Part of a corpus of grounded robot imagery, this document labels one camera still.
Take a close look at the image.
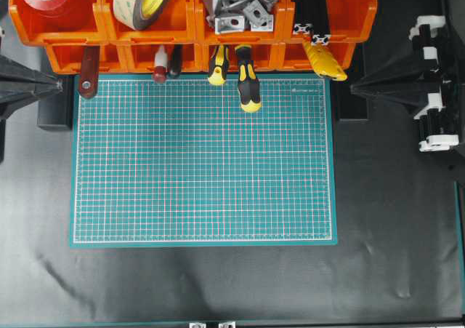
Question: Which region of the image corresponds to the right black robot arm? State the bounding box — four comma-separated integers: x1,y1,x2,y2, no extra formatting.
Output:
350,15,464,184

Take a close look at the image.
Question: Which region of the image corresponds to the yellow utility knife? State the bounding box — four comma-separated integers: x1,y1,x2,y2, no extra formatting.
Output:
302,40,347,81

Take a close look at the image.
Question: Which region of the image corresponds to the small yellow black screwdriver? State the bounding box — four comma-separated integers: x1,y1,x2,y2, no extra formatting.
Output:
208,44,230,86

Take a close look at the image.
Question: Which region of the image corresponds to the grey corner bracket centre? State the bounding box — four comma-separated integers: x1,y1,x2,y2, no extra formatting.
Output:
203,0,249,17

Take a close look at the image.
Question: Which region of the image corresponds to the black aluminium profile lower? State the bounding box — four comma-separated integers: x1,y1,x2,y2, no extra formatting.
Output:
308,0,331,45

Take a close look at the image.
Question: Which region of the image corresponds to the large yellow black screwdriver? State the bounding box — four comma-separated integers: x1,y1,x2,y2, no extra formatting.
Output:
235,44,262,113

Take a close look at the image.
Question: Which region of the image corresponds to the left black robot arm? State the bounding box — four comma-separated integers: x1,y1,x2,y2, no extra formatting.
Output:
1,55,73,159

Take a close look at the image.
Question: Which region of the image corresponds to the orange bin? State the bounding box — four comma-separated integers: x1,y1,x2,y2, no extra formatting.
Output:
121,44,203,73
193,0,287,45
195,44,282,72
278,43,357,72
45,44,127,74
283,0,378,44
9,0,108,46
102,0,195,44

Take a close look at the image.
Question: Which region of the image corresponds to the black rack base block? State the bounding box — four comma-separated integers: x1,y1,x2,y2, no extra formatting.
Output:
37,76,74,132

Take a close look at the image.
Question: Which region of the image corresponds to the lower orange bin far left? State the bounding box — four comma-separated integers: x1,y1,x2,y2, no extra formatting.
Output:
45,44,127,74

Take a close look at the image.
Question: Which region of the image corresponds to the upper orange bin far left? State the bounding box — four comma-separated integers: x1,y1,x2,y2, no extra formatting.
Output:
9,0,108,46

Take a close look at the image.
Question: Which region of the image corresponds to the green cutting mat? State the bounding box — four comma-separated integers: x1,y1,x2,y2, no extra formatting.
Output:
70,73,337,248

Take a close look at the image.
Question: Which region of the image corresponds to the grey corner bracket front left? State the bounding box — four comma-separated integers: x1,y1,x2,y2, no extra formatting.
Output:
214,14,246,34

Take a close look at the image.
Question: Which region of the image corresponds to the black pen tool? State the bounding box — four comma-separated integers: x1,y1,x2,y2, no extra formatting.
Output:
168,44,182,79

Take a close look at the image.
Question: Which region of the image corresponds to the upper orange bin far right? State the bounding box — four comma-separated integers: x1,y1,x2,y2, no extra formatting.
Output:
283,0,378,44

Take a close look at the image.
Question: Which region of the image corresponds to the lower orange bin far right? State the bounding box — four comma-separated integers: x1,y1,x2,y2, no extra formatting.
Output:
278,43,357,72

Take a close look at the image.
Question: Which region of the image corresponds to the grey corner bracket front right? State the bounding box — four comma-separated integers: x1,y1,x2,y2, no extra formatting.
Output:
242,0,274,32

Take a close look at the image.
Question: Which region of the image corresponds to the grey corner bracket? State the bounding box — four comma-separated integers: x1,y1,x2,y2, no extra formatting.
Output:
214,14,246,34
203,0,249,17
242,0,274,32

